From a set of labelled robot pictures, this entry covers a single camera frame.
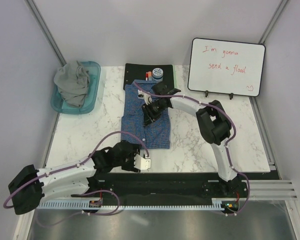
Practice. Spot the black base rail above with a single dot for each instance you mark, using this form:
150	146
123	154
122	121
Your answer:
167	188

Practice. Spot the teal plastic bin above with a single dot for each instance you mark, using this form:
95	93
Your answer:
60	105

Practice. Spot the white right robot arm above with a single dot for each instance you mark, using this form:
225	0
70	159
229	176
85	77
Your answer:
215	126

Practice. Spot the red marker pen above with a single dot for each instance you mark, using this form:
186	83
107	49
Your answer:
148	76

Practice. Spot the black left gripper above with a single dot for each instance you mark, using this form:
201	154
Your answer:
130	166

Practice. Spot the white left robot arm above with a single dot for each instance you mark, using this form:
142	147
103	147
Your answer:
32	186

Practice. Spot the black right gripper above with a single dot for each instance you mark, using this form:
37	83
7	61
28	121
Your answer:
149	116

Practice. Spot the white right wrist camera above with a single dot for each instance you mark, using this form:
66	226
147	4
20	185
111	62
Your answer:
146	97

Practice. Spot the black clipboard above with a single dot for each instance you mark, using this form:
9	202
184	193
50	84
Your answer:
138	72

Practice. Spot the blue checkered long sleeve shirt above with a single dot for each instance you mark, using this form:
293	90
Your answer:
154	136

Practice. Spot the blue lidded small jar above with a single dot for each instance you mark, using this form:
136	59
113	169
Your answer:
157	74

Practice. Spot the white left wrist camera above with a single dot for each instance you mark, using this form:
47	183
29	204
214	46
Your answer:
142	163

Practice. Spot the aluminium extrusion frame rail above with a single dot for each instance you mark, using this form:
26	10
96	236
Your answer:
272	190

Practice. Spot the white whiteboard black frame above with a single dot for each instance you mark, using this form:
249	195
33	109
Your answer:
226	67

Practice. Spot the white slotted cable duct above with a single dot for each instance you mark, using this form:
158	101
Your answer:
85	204

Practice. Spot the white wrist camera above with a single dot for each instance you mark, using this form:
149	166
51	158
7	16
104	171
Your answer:
146	97
142	163

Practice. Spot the grey crumpled shirt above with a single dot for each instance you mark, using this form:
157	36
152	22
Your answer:
72	81

